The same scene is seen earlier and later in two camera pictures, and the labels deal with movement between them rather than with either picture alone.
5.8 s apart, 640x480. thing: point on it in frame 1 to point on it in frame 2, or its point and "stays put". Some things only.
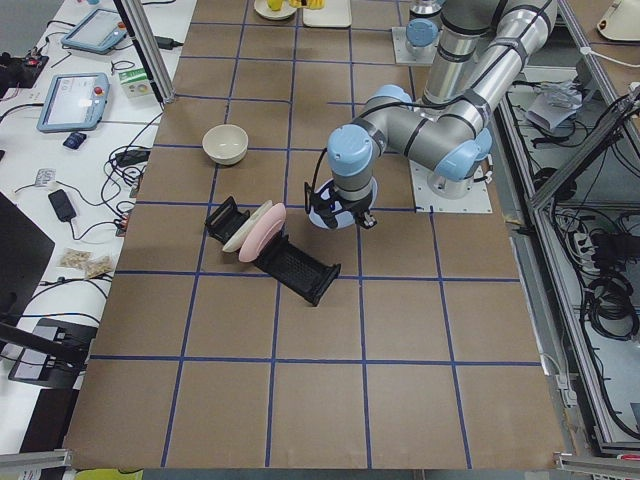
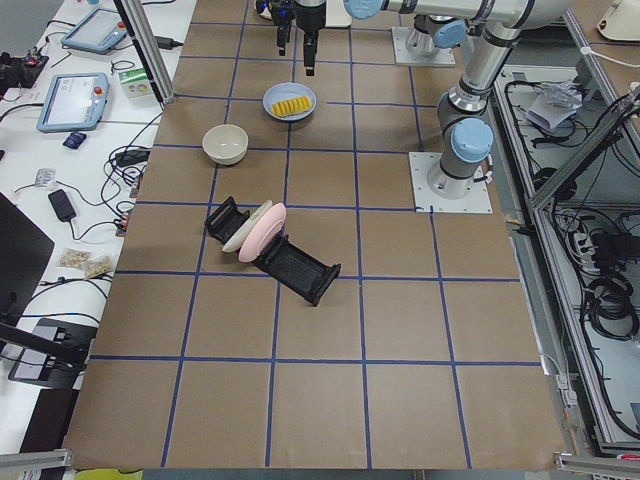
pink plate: x=262 y=232 stays put
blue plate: x=344 y=219 to x=289 y=101
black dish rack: x=302 y=270 stays put
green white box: x=136 y=83 stays put
